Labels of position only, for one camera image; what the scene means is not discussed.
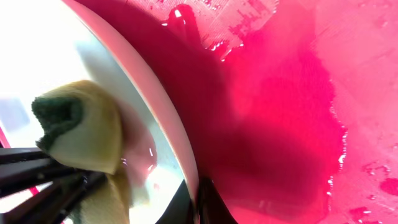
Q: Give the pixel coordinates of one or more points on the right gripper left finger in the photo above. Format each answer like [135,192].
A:
[180,208]

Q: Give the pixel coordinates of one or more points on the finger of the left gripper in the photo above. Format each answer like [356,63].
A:
[23,168]
[54,204]

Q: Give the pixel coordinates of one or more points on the light blue plate top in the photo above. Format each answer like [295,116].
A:
[46,44]

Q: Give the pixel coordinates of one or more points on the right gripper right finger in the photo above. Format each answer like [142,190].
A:
[211,207]

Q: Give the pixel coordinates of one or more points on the red plastic tray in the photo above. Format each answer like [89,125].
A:
[290,106]

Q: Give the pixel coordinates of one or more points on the green yellow sponge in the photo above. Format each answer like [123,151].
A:
[82,129]

